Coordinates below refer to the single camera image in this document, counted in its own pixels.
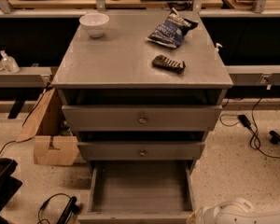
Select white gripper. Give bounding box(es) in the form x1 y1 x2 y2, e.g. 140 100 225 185
186 207 205 224

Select grey bottom drawer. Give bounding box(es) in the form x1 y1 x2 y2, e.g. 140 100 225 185
77 161 197 224

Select grey drawer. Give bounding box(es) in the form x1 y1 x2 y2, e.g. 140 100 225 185
63 105 222 132
77 141 204 161
77 161 197 224

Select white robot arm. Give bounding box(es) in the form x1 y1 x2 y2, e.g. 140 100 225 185
185 198 280 224

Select grey middle drawer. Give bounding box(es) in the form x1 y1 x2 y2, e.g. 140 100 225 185
77 141 204 161

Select grey wooden drawer cabinet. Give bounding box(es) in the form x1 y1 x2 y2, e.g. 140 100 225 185
50 9 234 179

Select grey top drawer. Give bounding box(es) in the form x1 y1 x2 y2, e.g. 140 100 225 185
63 105 222 132

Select black chair base leg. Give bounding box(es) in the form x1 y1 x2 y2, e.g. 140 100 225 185
269 131 280 144

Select dark striped snack bar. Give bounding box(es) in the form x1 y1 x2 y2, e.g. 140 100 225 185
151 55 186 74

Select white pump bottle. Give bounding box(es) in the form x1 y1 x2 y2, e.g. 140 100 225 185
215 43 223 60

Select open cardboard box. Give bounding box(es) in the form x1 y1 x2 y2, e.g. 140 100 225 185
16 89 79 166

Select blue chip bag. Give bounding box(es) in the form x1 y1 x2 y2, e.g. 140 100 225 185
147 7 198 49

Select white ceramic bowl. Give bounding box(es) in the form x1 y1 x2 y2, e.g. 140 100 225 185
79 12 109 38

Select black power adapter with cable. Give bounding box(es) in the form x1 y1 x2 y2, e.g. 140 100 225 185
219 98 280 160

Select black headphones with cable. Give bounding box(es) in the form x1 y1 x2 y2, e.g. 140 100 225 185
37 193 80 224

